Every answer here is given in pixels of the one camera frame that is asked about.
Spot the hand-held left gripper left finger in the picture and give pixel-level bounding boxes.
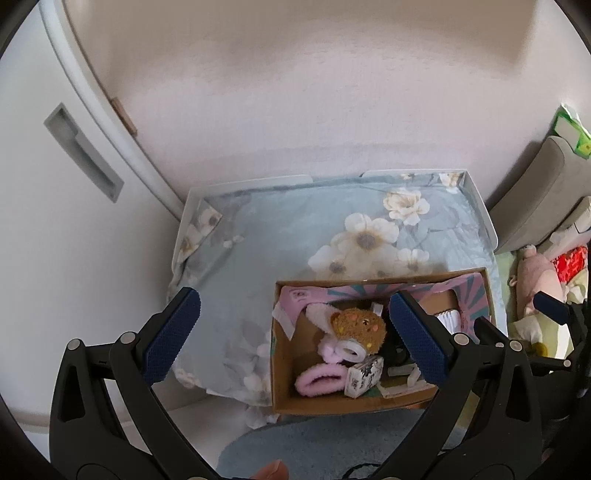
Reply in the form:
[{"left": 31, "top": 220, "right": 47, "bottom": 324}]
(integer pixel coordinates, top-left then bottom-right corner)
[{"left": 50, "top": 286, "right": 218, "bottom": 480}]

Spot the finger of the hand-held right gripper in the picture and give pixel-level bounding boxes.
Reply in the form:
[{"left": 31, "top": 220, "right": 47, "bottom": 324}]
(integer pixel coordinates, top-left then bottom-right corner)
[
  {"left": 473, "top": 318, "right": 509, "bottom": 349},
  {"left": 533, "top": 292, "right": 583, "bottom": 326}
]

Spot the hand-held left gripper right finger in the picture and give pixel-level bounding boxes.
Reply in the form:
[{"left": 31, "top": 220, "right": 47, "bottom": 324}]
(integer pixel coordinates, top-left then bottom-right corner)
[{"left": 389, "top": 290, "right": 543, "bottom": 480}]

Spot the black cloth bundle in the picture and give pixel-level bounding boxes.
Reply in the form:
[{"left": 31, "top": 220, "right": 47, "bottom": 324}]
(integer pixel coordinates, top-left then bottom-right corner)
[{"left": 382, "top": 316, "right": 411, "bottom": 367}]

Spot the brown bear plush headband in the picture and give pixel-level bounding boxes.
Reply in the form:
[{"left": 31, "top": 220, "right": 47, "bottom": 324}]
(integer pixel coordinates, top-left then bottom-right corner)
[{"left": 305, "top": 302, "right": 387, "bottom": 356}]

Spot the clear tape roll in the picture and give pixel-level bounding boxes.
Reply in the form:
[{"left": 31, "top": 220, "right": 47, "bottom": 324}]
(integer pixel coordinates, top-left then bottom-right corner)
[{"left": 335, "top": 338, "right": 368, "bottom": 363}]

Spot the small floral printed box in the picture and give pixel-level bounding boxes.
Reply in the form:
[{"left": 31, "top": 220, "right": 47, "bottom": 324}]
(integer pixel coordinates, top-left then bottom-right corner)
[{"left": 344, "top": 355, "right": 385, "bottom": 398}]

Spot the cardboard box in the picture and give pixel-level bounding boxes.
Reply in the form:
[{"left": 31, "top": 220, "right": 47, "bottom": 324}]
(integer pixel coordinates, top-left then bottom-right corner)
[{"left": 270, "top": 267, "right": 497, "bottom": 415}]

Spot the person's left hand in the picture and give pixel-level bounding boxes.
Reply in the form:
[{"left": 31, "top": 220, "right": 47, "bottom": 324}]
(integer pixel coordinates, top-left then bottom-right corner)
[{"left": 249, "top": 459, "right": 289, "bottom": 480}]

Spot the pink plush toy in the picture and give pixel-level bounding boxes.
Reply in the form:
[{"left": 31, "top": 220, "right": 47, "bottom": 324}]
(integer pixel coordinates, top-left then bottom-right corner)
[{"left": 508, "top": 244, "right": 565, "bottom": 319}]

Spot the red printed pack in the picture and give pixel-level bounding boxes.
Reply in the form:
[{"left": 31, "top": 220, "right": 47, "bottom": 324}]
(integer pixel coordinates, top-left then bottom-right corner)
[{"left": 554, "top": 247, "right": 589, "bottom": 287}]

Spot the white pillow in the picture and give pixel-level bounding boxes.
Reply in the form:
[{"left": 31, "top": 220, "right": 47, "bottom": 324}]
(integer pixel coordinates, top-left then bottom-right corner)
[{"left": 549, "top": 196, "right": 591, "bottom": 250}]

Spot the white wardrobe door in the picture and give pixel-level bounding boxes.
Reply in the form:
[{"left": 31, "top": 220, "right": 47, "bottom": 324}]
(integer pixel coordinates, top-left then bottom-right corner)
[{"left": 0, "top": 0, "right": 185, "bottom": 439}]

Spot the blue floral cloth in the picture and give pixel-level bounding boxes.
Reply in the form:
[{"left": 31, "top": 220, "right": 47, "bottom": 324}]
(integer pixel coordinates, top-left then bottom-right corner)
[{"left": 168, "top": 171, "right": 502, "bottom": 425}]

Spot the green tissue pack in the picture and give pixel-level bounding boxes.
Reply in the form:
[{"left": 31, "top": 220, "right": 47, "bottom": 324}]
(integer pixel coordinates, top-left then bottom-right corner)
[{"left": 554, "top": 104, "right": 591, "bottom": 161}]

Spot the black cable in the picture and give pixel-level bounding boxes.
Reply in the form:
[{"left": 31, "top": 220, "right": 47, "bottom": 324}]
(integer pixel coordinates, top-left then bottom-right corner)
[{"left": 342, "top": 462, "right": 384, "bottom": 480}]

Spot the small brown wall block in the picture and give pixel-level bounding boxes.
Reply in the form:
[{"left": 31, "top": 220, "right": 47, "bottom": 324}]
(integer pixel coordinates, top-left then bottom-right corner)
[{"left": 112, "top": 97, "right": 138, "bottom": 137}]

